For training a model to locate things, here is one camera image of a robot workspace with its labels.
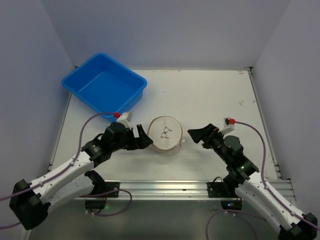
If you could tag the blue plastic bin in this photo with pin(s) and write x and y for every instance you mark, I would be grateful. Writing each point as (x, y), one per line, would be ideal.
(105, 85)

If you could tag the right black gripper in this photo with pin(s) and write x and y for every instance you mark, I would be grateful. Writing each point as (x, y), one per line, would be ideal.
(208, 138)

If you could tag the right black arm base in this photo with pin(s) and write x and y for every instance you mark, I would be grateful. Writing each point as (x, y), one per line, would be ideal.
(219, 190)

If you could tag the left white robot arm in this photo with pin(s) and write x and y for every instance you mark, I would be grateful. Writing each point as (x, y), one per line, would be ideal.
(31, 202)

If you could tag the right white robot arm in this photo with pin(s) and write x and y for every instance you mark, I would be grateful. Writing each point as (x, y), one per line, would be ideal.
(247, 181)

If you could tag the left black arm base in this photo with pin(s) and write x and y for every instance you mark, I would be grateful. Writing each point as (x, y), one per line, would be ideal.
(99, 186)

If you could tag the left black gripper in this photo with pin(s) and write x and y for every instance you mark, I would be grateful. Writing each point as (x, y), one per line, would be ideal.
(136, 141)

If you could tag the aluminium mounting rail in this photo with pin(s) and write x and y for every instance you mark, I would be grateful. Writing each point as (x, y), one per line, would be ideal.
(166, 190)

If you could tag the round beige mesh laundry bag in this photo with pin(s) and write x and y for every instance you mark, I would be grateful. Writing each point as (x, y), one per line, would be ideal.
(167, 135)

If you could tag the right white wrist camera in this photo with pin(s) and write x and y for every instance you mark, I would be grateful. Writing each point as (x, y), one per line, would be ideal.
(229, 125)

